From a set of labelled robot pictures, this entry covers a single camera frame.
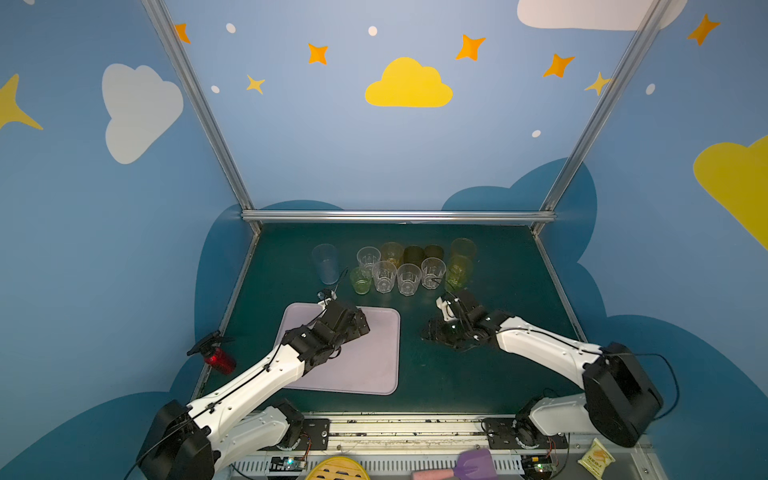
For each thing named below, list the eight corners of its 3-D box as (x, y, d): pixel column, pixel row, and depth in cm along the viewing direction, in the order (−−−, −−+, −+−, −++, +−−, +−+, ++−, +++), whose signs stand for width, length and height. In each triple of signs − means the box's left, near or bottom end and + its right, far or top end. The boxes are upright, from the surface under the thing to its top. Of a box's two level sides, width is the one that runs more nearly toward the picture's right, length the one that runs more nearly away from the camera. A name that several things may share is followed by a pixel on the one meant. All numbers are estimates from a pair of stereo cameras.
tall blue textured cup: (316, 284, 106) (310, 262, 96) (320, 266, 111) (314, 243, 101) (339, 284, 106) (334, 262, 96) (341, 266, 111) (337, 243, 101)
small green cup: (348, 287, 105) (346, 275, 99) (360, 275, 108) (359, 263, 103) (362, 297, 102) (361, 286, 97) (374, 285, 106) (374, 273, 100)
